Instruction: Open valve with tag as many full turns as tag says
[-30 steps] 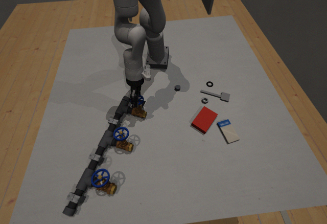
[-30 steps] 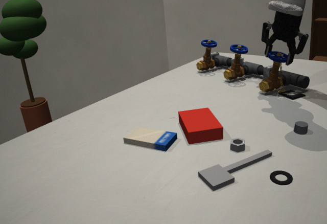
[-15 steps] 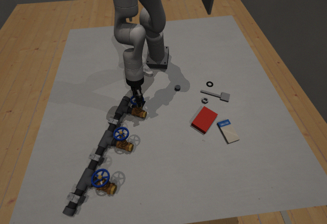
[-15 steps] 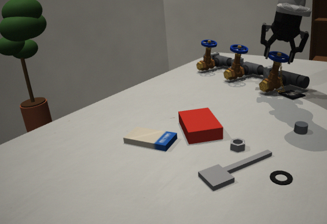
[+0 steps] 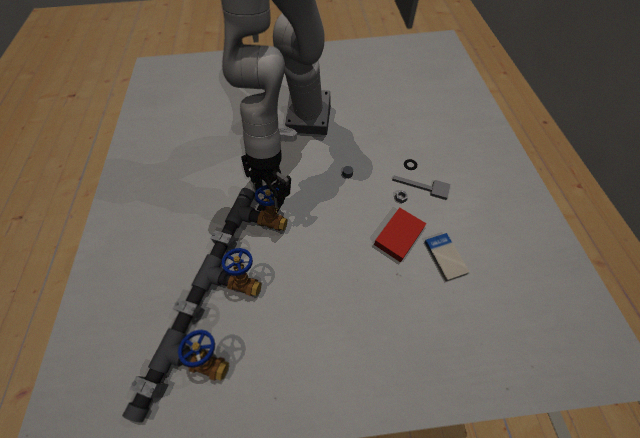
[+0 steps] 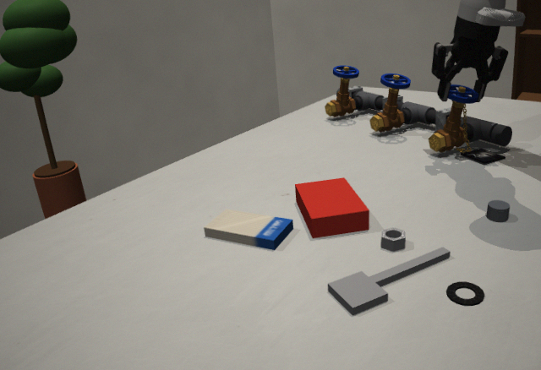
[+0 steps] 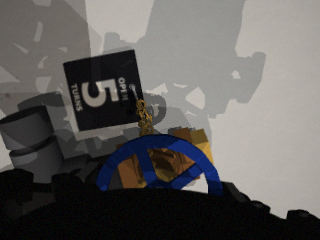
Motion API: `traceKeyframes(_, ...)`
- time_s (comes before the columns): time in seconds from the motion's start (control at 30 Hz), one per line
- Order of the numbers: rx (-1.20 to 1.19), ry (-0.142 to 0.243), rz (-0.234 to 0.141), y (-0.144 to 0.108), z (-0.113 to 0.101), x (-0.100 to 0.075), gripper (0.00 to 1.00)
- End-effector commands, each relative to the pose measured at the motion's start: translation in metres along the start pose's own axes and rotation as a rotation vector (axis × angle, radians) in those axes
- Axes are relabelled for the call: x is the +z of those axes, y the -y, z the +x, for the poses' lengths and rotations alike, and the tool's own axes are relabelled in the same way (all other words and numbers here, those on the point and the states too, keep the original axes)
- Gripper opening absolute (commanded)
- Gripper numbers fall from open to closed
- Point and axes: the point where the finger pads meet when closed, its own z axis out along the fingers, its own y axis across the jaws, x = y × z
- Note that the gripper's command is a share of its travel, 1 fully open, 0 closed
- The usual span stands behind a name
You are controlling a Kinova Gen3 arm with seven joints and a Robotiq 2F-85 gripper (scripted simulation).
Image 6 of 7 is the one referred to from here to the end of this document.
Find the black rubber washer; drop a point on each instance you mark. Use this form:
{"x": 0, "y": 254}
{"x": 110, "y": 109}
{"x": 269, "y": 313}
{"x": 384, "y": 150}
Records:
{"x": 451, "y": 293}

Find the red box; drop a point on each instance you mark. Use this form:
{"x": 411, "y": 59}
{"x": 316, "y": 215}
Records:
{"x": 331, "y": 207}

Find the dark grey hex nut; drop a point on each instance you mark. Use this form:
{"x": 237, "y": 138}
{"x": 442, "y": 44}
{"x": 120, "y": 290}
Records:
{"x": 397, "y": 242}

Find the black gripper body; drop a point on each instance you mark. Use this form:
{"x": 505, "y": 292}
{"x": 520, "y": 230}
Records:
{"x": 466, "y": 36}

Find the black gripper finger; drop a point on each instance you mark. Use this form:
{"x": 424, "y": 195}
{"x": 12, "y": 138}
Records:
{"x": 491, "y": 72}
{"x": 440, "y": 71}

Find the dark grey short cylinder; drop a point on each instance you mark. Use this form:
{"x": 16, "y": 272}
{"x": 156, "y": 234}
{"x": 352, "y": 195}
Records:
{"x": 498, "y": 211}

